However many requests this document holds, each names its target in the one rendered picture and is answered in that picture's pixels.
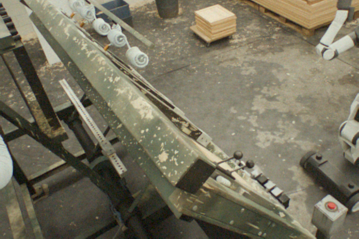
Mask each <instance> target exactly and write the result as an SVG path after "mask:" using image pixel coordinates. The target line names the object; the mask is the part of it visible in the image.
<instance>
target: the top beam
mask: <svg viewBox="0 0 359 239"><path fill-rule="evenodd" d="M24 1H25V2H26V3H27V5H28V6H29V7H30V8H31V10H32V11H33V12H34V13H35V15H36V16H37V17H38V18H39V20H40V21H41V22H42V24H44V26H45V27H46V29H47V30H48V31H49V32H50V34H51V35H52V36H53V37H54V39H55V40H56V41H57V42H58V44H59V45H60V46H61V47H62V49H63V50H64V51H65V52H66V53H67V55H68V56H69V57H70V58H71V60H72V61H73V62H74V63H75V65H76V66H77V67H78V69H79V70H80V71H81V72H82V74H83V75H84V76H85V77H86V79H87V80H88V81H89V82H90V84H91V85H92V86H93V87H94V88H95V90H96V91H97V92H98V93H99V95H100V96H101V97H102V98H103V100H104V101H105V102H106V103H107V105H108V106H109V107H110V109H111V110H112V111H113V112H114V114H115V115H116V116H117V117H118V119H119V120H120V121H121V122H122V124H123V125H124V126H125V127H126V128H127V130H128V131H129V132H130V133H131V135H132V136H133V137H134V138H135V140H136V141H137V142H138V143H139V145H140V146H141V147H142V148H143V150H144V151H145V152H146V153H147V155H148V156H149V157H150V159H151V160H152V161H153V162H154V164H155V165H156V166H157V167H158V169H159V170H160V171H161V172H162V174H163V175H164V176H165V177H166V178H167V180H168V181H169V182H170V183H171V185H172V186H174V187H176V188H178V189H181V190H183V191H185V192H187V193H190V194H195V193H196V192H197V191H198V190H199V189H200V187H201V186H202V185H203V184H204V183H205V182H206V181H207V179H208V178H209V177H210V176H211V175H212V174H213V172H214V171H215V169H216V166H215V164H214V163H213V162H212V161H211V160H210V159H209V158H208V157H207V156H206V155H205V154H204V153H203V152H202V151H201V150H199V149H198V148H197V147H196V146H195V145H194V144H193V143H192V142H191V141H190V140H189V139H188V138H187V137H186V136H185V135H184V134H183V133H182V132H181V131H180V130H179V129H178V128H177V127H176V126H175V125H174V124H173V123H172V122H171V121H170V120H169V119H168V118H167V117H166V116H165V115H164V114H163V113H162V112H161V111H160V110H159V109H158V108H157V107H156V106H155V105H154V104H153V103H152V102H151V101H150V100H149V99H148V98H147V97H146V96H145V95H144V94H143V93H142V92H141V91H140V90H139V89H138V88H137V87H136V86H135V85H134V84H133V83H132V82H131V81H130V80H129V79H128V78H127V77H126V76H125V75H124V74H123V73H122V72H121V71H120V70H119V69H118V68H117V67H116V66H115V65H114V64H113V63H112V62H111V61H110V60H109V59H108V58H107V57H106V56H105V55H104V54H103V53H102V52H101V51H100V50H99V49H98V48H97V47H95V46H94V45H93V44H91V43H90V42H89V41H87V40H86V39H85V38H84V37H83V36H82V35H81V34H80V33H79V32H78V31H77V30H78V28H77V27H76V26H75V25H74V24H73V23H71V22H70V21H69V20H67V19H66V18H65V17H64V16H62V15H61V14H60V13H59V12H58V11H57V10H56V8H55V7H54V6H52V5H51V4H50V3H49V2H48V1H47V0H24Z"/></svg>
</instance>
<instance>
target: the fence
mask: <svg viewBox="0 0 359 239"><path fill-rule="evenodd" d="M218 176H222V177H223V178H225V179H226V180H228V181H230V186H229V188H231V189H233V190H236V189H237V188H238V187H239V186H240V187H242V188H243V189H245V190H246V191H247V192H249V193H250V194H251V196H250V197H249V199H251V200H252V201H254V202H256V203H258V204H260V205H262V206H263V207H265V208H267V209H269V210H272V209H273V208H274V207H275V206H276V205H275V204H274V203H273V202H272V201H271V200H270V199H268V198H266V197H265V196H263V195H262V194H260V193H258V192H257V191H255V190H253V189H252V188H251V187H249V186H247V185H245V184H244V183H242V182H241V181H239V180H237V179H235V180H233V179H232V178H230V177H228V176H227V175H225V174H224V173H222V172H220V171H219V170H217V169H215V171H214V172H213V174H212V175H211V176H210V177H211V178H213V179H215V180H216V178H217V177H218Z"/></svg>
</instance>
